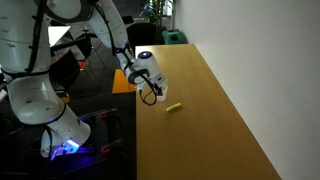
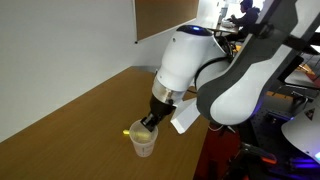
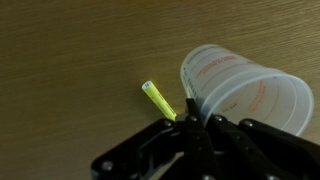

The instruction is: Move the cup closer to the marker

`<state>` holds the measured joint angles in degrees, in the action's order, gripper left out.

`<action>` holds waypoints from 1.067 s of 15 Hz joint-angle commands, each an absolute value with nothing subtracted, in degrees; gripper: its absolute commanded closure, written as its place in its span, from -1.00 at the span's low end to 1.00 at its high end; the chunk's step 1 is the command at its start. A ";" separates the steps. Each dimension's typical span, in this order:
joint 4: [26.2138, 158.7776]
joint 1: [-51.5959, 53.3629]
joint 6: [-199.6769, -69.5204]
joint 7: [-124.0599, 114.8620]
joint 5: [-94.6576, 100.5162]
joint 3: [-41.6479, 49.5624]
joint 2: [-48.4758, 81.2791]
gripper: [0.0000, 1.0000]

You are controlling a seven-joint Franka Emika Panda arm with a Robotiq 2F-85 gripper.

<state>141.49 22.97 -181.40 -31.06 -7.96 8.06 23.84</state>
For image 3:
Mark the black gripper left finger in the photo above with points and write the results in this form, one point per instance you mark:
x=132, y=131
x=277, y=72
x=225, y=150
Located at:
x=196, y=143

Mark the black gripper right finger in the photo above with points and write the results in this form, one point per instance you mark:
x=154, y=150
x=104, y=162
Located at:
x=266, y=150

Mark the translucent plastic measuring cup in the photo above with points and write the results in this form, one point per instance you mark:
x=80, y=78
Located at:
x=240, y=83

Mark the small yellow block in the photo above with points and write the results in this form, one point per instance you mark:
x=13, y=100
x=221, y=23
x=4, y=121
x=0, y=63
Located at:
x=158, y=99

